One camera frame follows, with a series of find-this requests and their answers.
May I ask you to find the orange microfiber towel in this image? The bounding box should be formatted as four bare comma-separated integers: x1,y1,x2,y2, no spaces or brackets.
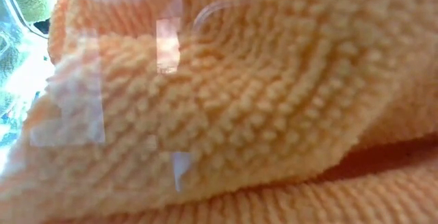
40,133,438,224
0,0,438,218

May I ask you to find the green microfiber towel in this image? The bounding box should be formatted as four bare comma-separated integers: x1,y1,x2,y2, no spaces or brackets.
12,0,52,23

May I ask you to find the clear plastic basket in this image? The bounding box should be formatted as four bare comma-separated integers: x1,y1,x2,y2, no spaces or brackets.
0,0,438,224

